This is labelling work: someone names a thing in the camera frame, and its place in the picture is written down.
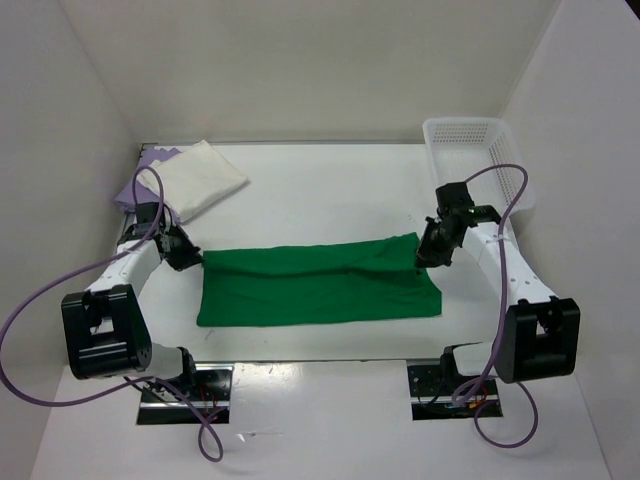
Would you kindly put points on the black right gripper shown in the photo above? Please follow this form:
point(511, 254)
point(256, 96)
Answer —
point(426, 255)

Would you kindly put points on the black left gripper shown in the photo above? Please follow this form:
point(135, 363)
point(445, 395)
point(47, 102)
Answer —
point(190, 256)

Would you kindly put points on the green garment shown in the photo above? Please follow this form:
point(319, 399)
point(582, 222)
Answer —
point(317, 285)

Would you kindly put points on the purple t-shirt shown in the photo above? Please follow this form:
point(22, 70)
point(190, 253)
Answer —
point(125, 200)

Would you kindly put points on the cream white t-shirt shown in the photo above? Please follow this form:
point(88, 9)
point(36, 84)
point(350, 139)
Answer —
point(195, 179)

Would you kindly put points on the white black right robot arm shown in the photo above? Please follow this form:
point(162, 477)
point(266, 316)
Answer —
point(538, 331)

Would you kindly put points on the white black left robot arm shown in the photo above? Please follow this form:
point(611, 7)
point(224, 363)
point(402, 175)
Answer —
point(105, 331)

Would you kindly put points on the white plastic laundry basket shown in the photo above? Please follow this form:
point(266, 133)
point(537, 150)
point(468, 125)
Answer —
point(459, 147)

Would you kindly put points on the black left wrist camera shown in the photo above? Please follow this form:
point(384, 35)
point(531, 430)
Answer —
point(149, 217)

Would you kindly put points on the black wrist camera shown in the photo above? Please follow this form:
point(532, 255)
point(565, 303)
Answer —
point(149, 217)
point(454, 202)

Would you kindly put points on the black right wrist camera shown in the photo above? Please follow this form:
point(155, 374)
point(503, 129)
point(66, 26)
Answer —
point(454, 202)

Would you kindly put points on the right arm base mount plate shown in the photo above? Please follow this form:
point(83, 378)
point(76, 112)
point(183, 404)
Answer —
point(430, 394)

